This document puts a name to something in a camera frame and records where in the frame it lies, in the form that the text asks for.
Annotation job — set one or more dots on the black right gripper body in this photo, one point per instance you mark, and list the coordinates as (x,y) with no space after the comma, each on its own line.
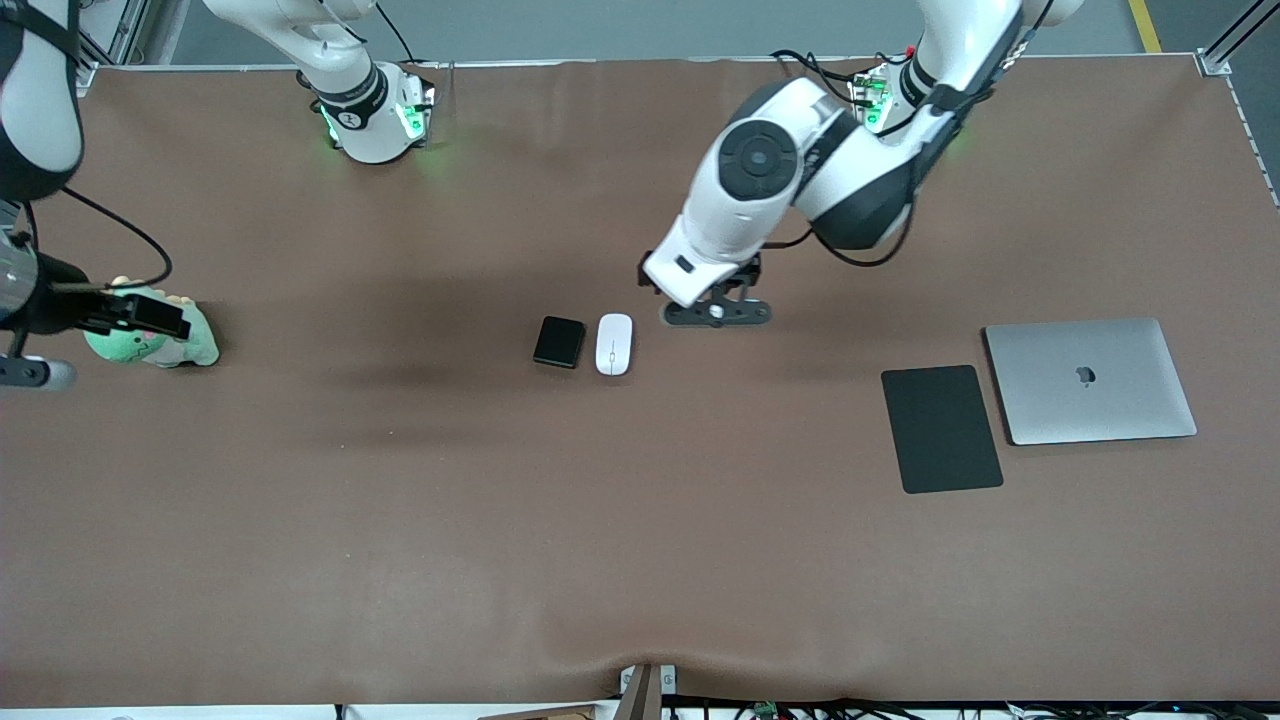
(52,300)

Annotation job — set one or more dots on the white computer mouse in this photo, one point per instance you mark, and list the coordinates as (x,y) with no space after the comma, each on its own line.
(613,345)

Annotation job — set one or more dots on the black phone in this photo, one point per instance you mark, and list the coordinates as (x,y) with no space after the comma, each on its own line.
(558,342)

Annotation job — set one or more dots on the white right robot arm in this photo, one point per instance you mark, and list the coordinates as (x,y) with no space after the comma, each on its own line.
(40,100)

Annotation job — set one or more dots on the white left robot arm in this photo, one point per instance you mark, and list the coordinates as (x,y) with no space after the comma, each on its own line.
(720,230)

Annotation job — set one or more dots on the black mouse pad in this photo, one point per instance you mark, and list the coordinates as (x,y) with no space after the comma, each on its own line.
(940,430)

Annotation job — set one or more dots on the green dinosaur plush toy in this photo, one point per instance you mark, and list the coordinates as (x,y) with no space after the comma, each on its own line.
(195,345)

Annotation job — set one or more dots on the brown table cloth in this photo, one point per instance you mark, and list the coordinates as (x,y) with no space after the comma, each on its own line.
(640,520)

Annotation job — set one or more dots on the silver laptop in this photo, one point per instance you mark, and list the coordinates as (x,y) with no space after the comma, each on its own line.
(1090,400)

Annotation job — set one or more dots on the aluminium frame profile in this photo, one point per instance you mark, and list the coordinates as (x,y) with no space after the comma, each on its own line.
(1235,40)
(115,30)

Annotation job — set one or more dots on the metal bracket with brown post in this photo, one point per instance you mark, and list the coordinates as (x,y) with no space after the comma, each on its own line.
(645,700)

